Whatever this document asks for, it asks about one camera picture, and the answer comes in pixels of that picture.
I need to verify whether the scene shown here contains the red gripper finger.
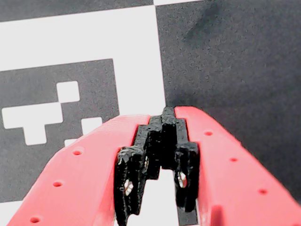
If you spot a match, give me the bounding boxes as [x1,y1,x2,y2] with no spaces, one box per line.
[162,105,301,226]
[3,114,165,226]

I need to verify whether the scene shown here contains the black white marker checkerboard mat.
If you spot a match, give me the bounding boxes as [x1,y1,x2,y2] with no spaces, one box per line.
[0,0,301,226]

